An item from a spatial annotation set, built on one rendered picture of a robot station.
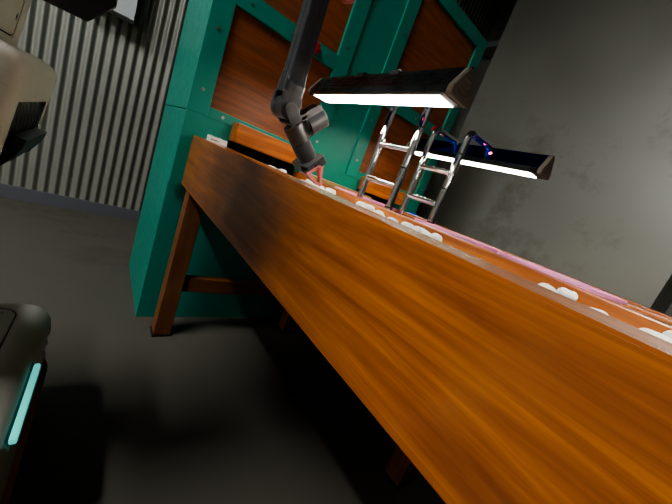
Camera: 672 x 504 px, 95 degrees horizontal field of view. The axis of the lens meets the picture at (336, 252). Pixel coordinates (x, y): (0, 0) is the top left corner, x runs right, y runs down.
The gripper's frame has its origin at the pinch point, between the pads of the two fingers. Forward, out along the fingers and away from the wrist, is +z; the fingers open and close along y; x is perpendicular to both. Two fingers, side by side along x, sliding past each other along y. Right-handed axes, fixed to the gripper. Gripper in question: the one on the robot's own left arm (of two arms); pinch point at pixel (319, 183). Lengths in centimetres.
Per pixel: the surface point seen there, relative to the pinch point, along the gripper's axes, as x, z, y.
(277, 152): -2.9, -4.1, 34.8
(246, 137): 5.2, -14.9, 34.6
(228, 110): 4.4, -24.3, 41.9
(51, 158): 87, -29, 178
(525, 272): -8, 10, -61
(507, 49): -234, 43, 91
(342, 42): -51, -26, 41
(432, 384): 27, -15, -74
